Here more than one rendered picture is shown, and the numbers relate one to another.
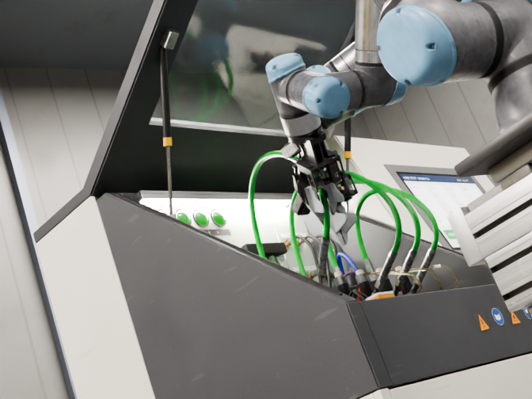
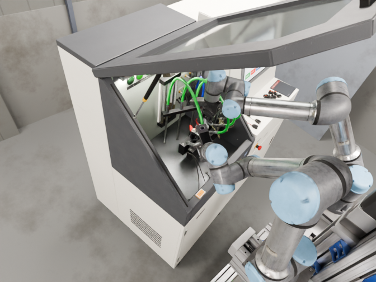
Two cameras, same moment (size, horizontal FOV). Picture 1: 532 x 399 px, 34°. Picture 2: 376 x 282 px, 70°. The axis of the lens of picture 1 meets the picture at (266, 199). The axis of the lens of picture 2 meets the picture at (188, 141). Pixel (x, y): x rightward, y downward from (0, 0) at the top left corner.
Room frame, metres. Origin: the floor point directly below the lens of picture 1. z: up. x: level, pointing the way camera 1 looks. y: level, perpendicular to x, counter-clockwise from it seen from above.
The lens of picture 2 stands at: (0.91, 0.09, 2.16)
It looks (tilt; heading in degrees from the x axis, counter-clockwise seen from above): 48 degrees down; 351
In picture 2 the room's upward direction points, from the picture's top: 10 degrees clockwise
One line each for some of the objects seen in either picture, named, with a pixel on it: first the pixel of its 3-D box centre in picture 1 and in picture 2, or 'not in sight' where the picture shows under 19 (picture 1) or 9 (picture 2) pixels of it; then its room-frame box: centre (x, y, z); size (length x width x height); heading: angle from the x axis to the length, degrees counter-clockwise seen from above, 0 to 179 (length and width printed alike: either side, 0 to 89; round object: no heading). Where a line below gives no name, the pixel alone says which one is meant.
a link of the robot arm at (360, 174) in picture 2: not in sight; (353, 182); (1.58, -0.82, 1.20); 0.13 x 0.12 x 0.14; 163
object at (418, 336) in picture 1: (459, 329); (220, 177); (1.80, -0.28, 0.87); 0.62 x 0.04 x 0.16; 140
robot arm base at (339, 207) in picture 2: not in sight; (339, 196); (1.57, -0.81, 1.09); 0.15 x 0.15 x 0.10
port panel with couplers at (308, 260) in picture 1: (312, 272); (186, 75); (2.30, -0.05, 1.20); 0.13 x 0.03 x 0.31; 140
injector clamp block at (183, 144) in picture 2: not in sight; (201, 141); (2.04, -0.17, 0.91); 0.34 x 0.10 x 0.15; 140
